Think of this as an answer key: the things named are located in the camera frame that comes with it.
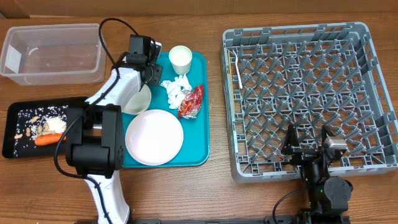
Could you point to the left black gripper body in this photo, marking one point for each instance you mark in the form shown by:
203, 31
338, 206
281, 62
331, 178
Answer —
156, 73

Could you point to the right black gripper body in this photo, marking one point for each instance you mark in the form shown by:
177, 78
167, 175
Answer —
313, 168

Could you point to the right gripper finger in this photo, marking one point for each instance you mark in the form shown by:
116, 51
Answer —
291, 138
327, 136

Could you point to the white bowl with peanuts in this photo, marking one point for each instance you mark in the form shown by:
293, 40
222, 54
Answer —
139, 103

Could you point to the orange carrot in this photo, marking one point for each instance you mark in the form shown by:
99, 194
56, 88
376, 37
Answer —
47, 139

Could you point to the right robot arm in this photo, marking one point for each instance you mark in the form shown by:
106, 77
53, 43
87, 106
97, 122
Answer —
327, 196

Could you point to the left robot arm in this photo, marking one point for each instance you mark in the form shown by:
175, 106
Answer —
95, 137

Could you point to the grey dishwasher rack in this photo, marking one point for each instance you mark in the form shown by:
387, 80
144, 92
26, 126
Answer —
308, 76

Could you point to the crumpled white napkin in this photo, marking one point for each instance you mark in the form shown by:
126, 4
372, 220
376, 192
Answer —
177, 90

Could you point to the white paper cup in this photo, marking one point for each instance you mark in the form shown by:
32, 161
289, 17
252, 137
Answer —
180, 57

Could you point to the red snack wrapper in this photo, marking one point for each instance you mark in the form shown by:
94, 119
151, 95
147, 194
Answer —
191, 104

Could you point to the white round plate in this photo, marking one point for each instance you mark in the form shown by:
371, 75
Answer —
154, 137

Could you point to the wooden chopstick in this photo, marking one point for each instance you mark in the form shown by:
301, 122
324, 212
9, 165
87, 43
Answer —
230, 70

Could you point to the teal serving tray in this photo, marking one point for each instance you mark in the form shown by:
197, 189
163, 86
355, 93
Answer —
195, 149

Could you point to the clear plastic bin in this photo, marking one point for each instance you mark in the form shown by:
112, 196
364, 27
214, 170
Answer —
53, 54

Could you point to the peanuts and rice pile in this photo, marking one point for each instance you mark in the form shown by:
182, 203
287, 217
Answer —
35, 122

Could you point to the black plastic tray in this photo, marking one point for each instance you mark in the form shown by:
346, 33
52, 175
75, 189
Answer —
11, 121

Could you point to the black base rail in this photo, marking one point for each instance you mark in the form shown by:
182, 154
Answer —
265, 220

